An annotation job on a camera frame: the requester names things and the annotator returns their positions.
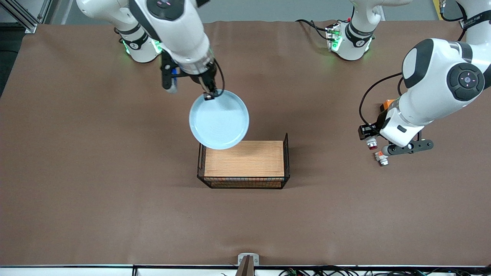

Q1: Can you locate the light blue round plate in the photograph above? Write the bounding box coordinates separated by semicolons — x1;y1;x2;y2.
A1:
189;89;250;150

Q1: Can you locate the orange button box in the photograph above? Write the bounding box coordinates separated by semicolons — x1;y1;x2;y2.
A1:
379;99;396;115

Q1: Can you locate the wooden board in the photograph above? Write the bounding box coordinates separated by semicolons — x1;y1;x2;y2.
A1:
204;140;285;177

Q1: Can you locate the brown table cover sheet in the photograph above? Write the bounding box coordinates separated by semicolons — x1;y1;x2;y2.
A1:
0;19;491;267

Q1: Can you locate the black wire mesh basket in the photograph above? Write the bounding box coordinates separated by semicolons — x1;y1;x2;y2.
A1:
197;132;290;190

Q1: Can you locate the black left arm base cable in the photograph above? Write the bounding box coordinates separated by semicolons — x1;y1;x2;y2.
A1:
295;18;330;41

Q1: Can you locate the black cable bundle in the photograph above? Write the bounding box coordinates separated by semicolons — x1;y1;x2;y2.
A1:
221;266;491;276

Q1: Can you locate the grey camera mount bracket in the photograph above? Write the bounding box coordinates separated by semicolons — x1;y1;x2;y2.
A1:
235;253;260;276

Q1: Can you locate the aluminium frame profile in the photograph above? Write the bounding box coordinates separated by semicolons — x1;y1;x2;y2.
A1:
0;0;52;35

